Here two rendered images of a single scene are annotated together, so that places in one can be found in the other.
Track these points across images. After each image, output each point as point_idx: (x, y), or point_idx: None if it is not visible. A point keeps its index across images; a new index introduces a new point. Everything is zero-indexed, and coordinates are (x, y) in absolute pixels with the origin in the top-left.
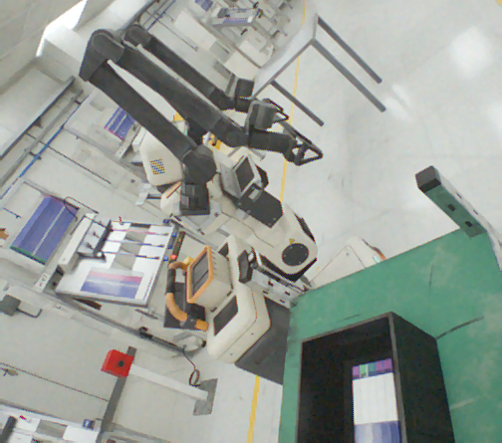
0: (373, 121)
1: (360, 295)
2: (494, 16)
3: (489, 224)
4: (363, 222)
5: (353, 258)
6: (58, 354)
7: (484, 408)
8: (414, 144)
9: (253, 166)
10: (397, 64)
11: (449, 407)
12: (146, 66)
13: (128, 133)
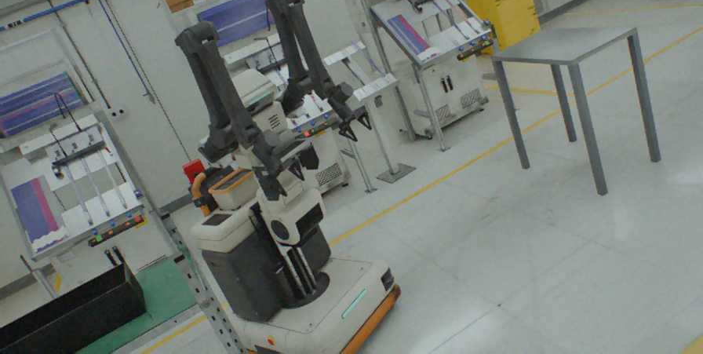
0: (581, 193)
1: (178, 275)
2: None
3: (207, 303)
4: (438, 264)
5: (358, 275)
6: (195, 114)
7: (113, 338)
8: (548, 253)
9: (288, 154)
10: (693, 162)
11: (115, 330)
12: (210, 64)
13: None
